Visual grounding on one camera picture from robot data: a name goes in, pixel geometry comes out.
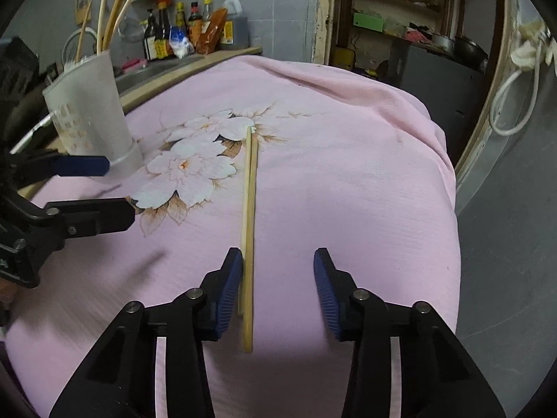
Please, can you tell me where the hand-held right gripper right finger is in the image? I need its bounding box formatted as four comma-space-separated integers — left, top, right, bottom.
313, 247, 508, 418

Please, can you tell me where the wooden door frame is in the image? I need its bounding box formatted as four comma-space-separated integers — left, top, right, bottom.
311, 0, 512, 175

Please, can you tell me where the orange-labelled sauce bottle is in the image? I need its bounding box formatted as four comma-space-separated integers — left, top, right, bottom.
187, 2, 203, 46

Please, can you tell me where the large dark liquid jug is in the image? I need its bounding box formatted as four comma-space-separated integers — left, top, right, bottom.
218, 0, 250, 51

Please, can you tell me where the brown seasoning packet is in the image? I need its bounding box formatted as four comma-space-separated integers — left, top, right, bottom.
196, 7, 229, 55

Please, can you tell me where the black cabinet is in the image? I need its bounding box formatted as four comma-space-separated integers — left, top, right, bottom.
387, 37, 490, 166

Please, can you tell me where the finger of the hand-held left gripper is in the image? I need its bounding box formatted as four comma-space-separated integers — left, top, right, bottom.
11, 149, 110, 188
19, 197, 135, 266

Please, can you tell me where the white perforated utensil holder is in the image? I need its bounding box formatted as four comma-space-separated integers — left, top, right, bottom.
42, 50, 144, 179

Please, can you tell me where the hanging strainer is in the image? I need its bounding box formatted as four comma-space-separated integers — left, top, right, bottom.
117, 15, 146, 44

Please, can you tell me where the white hose loop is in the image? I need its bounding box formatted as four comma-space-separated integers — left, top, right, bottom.
62, 26, 99, 70

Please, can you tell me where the metal pot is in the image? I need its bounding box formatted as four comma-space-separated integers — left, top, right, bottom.
431, 32, 457, 53

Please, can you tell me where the white cable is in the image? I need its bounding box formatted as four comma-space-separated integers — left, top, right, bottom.
488, 39, 544, 137

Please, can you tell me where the white and blue bag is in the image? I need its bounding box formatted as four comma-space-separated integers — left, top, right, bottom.
169, 25, 196, 59

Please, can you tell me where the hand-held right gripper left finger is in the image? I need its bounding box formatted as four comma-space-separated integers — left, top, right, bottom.
48, 247, 244, 418

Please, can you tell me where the pink floral cloth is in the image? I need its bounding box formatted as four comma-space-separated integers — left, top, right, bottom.
0, 54, 462, 418

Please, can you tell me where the red cloth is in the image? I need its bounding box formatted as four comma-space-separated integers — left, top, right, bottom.
405, 26, 433, 43

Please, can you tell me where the green box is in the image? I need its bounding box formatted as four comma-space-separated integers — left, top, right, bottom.
352, 12, 384, 32

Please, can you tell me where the wooden counter edge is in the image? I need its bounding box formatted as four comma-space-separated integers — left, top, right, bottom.
115, 46, 264, 116

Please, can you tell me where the black wok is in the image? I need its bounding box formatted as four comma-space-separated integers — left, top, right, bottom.
453, 37, 489, 70

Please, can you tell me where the metal sink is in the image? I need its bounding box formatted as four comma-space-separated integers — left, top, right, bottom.
114, 54, 205, 92

